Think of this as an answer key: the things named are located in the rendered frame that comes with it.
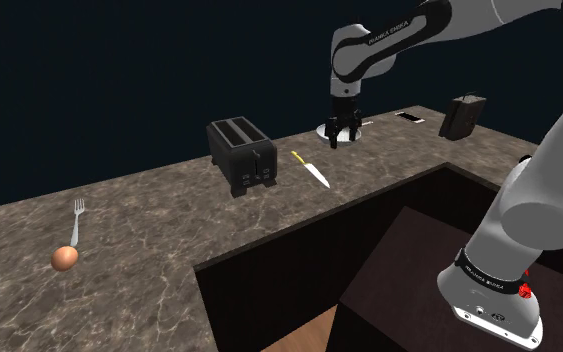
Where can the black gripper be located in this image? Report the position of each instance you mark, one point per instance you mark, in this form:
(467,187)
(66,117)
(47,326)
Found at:
(345,108)

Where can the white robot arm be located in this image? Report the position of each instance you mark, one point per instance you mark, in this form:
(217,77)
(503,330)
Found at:
(544,161)

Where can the white round plate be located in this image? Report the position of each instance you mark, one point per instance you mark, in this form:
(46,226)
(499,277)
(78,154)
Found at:
(343,138)

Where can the small white flat item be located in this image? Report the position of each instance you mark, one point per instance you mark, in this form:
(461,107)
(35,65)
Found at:
(367,123)

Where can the white-edged black phone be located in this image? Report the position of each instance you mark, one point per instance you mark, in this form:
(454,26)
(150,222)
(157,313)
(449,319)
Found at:
(409,117)

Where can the black two-slot toaster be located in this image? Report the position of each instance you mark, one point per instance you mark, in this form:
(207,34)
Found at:
(242,156)

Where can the black box-shaped appliance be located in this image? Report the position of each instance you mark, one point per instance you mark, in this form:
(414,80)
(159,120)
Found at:
(461,117)

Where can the dark robot stand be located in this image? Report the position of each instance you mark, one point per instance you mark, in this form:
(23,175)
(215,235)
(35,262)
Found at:
(408,273)

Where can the silver fork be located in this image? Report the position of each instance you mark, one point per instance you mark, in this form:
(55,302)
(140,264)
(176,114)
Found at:
(76,224)

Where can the brown egg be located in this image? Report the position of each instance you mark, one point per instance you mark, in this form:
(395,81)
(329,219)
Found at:
(64,259)

